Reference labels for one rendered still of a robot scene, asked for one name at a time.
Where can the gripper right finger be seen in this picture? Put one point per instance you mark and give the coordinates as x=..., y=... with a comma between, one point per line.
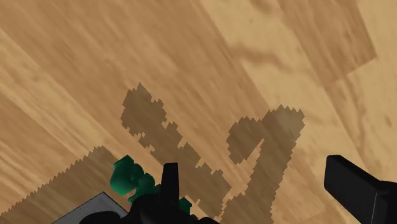
x=356, y=189

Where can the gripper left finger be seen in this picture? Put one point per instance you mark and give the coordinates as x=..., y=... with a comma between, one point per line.
x=170, y=186

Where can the green toy figure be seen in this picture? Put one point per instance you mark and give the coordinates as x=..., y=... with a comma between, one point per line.
x=127, y=178

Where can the grey flat block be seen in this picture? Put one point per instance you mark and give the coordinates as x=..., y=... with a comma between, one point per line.
x=99, y=204

